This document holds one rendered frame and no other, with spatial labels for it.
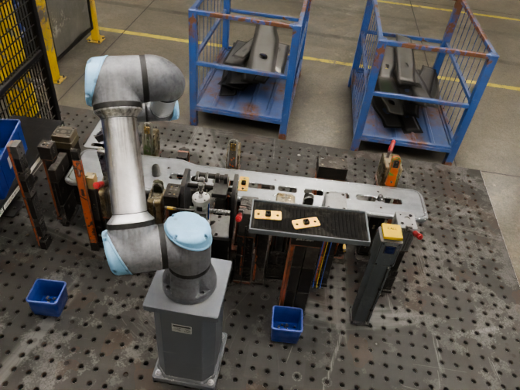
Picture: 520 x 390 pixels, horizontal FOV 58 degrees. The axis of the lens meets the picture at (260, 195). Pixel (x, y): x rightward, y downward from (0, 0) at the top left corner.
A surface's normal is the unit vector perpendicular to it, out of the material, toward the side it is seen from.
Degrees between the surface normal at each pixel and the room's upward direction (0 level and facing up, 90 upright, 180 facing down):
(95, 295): 0
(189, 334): 90
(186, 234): 7
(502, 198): 0
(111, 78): 51
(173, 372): 89
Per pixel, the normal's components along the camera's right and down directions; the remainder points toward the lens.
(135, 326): 0.08, -0.75
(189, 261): 0.26, 0.65
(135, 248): 0.25, 0.03
